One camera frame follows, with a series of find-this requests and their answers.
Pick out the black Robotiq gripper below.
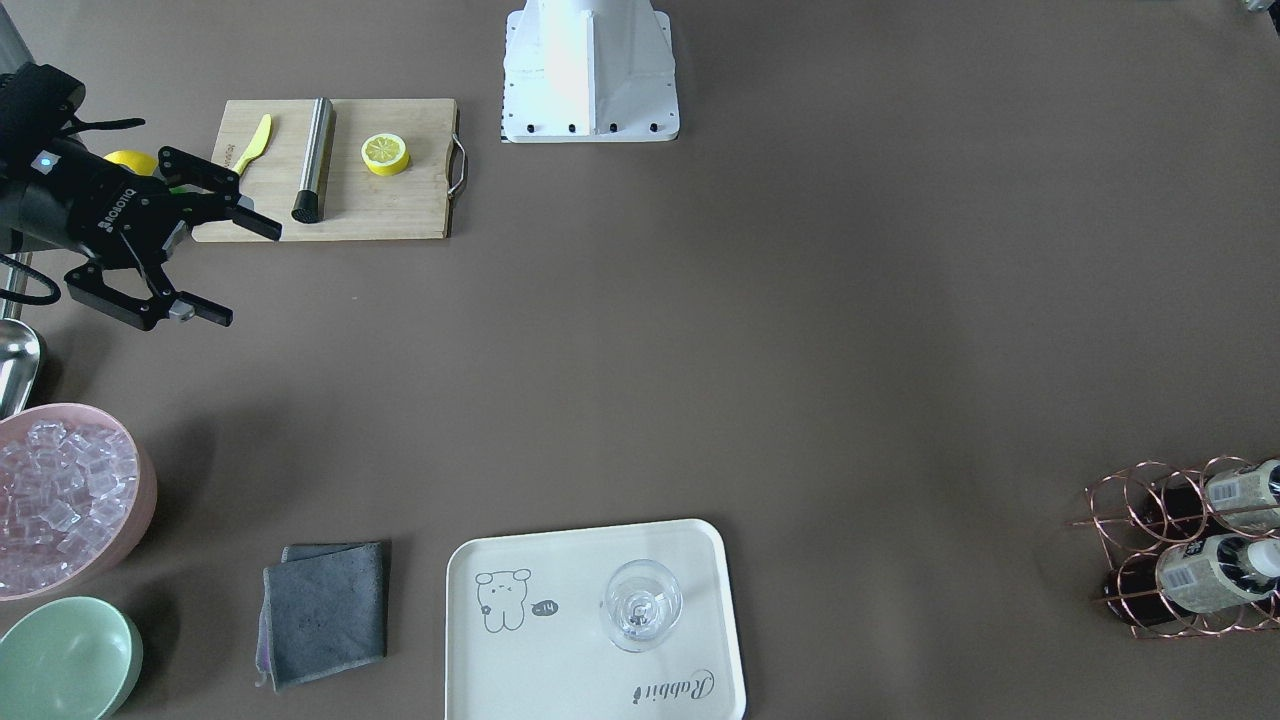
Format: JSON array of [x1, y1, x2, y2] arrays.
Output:
[[3, 140, 283, 331]]

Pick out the tea bottle white cap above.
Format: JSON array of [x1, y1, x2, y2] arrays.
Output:
[[1155, 534, 1279, 614]]

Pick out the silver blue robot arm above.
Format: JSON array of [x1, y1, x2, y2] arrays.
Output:
[[1, 61, 282, 331]]

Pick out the tea bottle upper in rack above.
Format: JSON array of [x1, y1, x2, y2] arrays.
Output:
[[1204, 459, 1279, 536]]

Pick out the yellow lemon upper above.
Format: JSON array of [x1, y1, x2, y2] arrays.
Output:
[[102, 149, 157, 177]]

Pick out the yellow plastic knife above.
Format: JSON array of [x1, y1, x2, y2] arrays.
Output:
[[232, 114, 273, 176]]

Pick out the steel muddler black tip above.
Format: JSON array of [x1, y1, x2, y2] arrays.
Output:
[[291, 97, 335, 224]]

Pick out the steel ice scoop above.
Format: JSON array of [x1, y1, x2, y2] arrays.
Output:
[[1, 299, 44, 419]]

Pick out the half lemon slice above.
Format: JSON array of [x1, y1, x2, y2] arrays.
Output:
[[360, 133, 411, 177]]

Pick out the pink bowl of ice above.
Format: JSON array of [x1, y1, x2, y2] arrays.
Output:
[[3, 404, 157, 602]]

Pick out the bamboo cutting board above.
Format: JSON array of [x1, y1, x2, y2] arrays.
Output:
[[212, 97, 465, 242]]

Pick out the grey folded cloth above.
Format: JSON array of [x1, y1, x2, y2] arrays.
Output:
[[255, 541, 389, 693]]

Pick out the green empty bowl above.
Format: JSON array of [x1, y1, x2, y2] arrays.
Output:
[[1, 596, 143, 719]]

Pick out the cream rabbit tray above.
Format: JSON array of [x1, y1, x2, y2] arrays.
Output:
[[444, 519, 748, 719]]

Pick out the clear wine glass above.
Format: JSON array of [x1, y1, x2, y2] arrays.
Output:
[[599, 559, 685, 653]]

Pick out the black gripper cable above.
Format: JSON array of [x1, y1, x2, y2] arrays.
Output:
[[0, 115, 146, 306]]

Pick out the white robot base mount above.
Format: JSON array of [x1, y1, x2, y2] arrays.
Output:
[[500, 1, 681, 143]]

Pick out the copper wire bottle rack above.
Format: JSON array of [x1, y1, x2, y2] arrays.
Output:
[[1073, 455, 1277, 641]]

